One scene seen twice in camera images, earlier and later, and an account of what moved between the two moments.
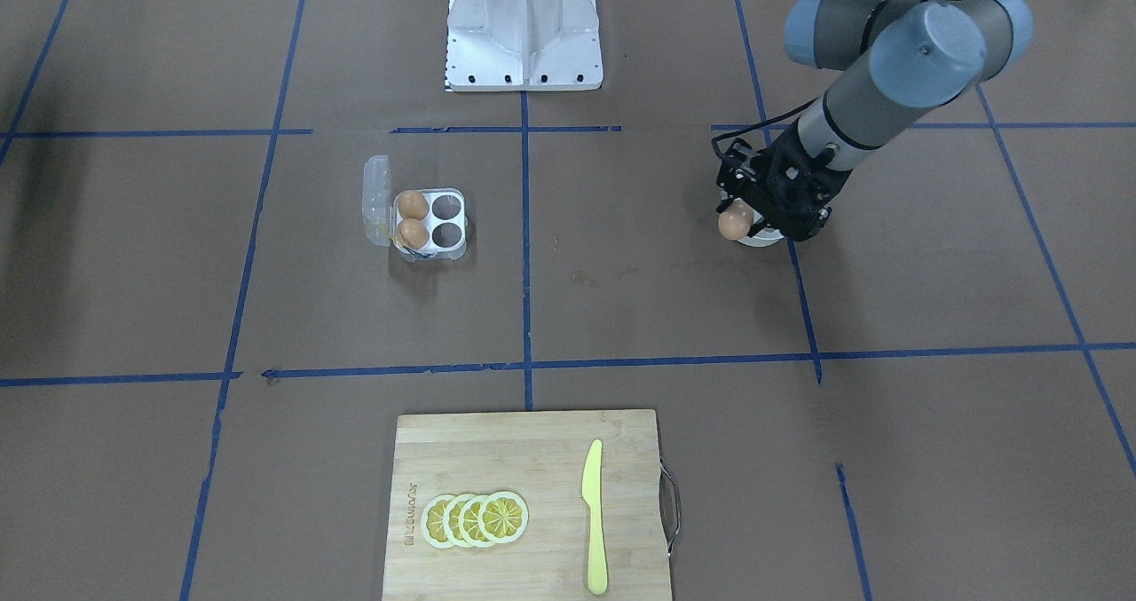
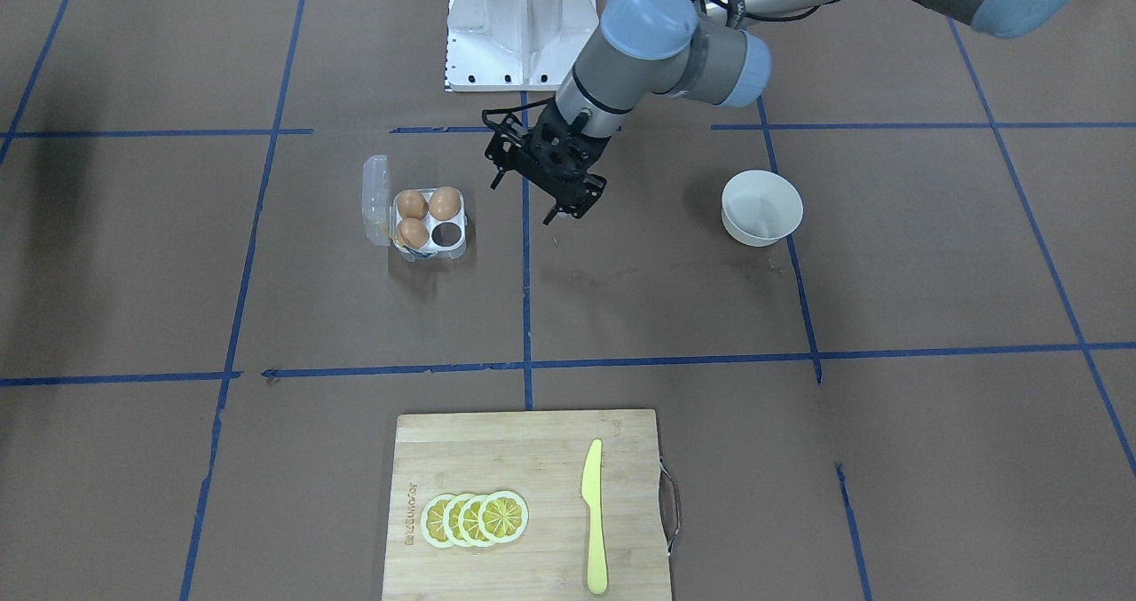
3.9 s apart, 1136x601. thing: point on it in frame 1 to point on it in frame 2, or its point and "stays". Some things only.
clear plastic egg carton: (420, 223) stays
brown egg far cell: (413, 203) stays
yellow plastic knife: (591, 486) stays
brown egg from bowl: (735, 223) to (444, 203)
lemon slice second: (469, 521) stays
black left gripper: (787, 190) to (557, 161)
